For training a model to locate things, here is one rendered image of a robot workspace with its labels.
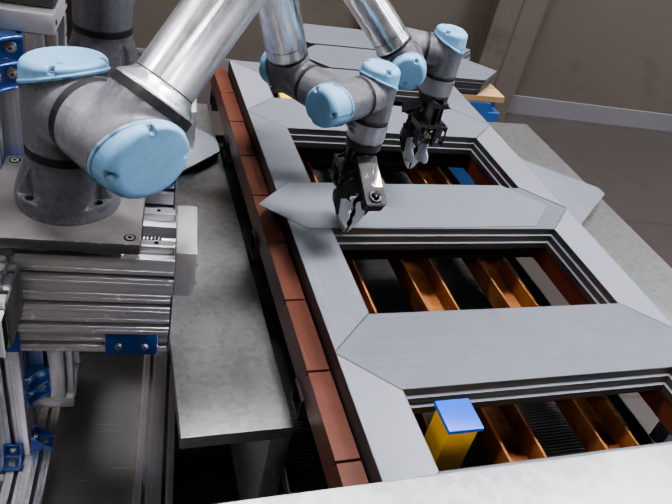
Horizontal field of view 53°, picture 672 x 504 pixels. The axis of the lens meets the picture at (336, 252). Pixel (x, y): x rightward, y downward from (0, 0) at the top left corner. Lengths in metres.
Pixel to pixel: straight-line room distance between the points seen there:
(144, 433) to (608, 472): 1.21
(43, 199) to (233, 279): 0.60
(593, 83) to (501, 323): 3.71
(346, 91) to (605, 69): 3.82
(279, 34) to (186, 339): 0.61
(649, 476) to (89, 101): 0.82
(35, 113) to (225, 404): 0.60
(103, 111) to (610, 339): 1.01
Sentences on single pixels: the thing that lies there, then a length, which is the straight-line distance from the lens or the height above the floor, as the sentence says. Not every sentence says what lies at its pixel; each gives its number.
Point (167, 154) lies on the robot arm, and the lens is 0.88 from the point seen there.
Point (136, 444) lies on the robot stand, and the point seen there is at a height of 0.21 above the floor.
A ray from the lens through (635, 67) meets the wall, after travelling 5.02.
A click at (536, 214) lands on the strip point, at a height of 0.86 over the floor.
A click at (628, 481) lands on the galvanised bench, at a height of 1.05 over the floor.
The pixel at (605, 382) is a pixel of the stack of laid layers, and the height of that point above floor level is 0.84.
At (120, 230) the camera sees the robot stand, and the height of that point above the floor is 1.04.
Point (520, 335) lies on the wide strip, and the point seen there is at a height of 0.86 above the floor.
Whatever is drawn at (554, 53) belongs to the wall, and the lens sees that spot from 4.69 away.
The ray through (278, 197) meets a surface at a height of 0.86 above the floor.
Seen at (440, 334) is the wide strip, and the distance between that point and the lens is 1.24.
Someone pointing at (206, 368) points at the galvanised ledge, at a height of 0.68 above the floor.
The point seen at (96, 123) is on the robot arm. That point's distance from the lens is 0.88.
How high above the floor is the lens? 1.65
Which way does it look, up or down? 36 degrees down
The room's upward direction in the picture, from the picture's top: 14 degrees clockwise
